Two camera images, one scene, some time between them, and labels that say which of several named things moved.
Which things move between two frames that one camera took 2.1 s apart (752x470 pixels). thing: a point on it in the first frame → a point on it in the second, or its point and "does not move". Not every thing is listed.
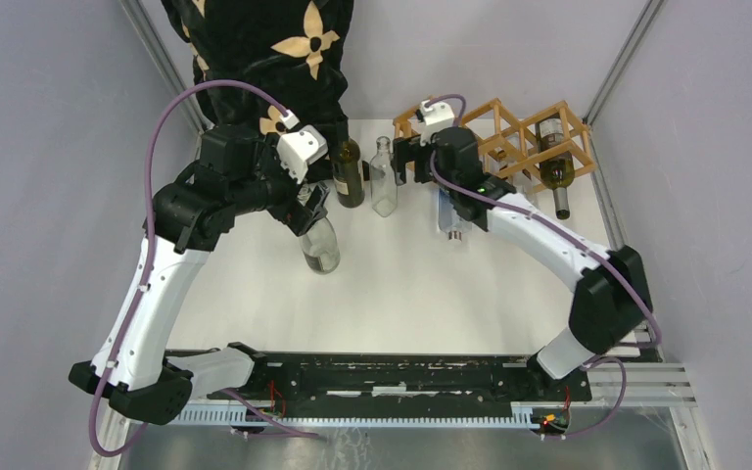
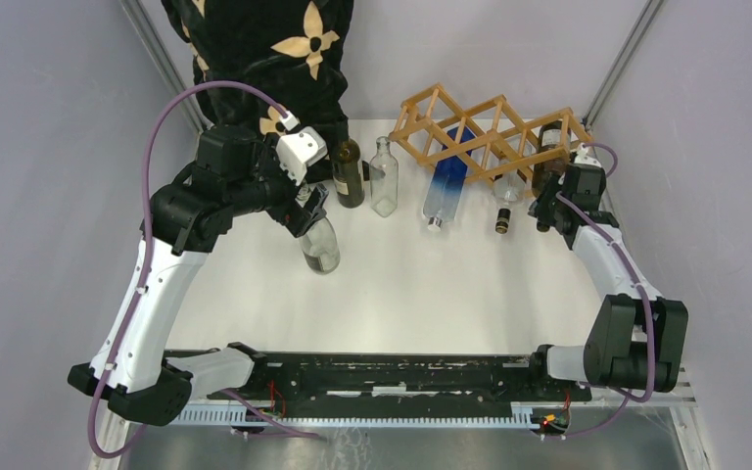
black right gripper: [408, 149] → [539, 208]
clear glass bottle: [384, 178] does not move
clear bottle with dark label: [305, 192] does not move
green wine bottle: [348, 174] does not move
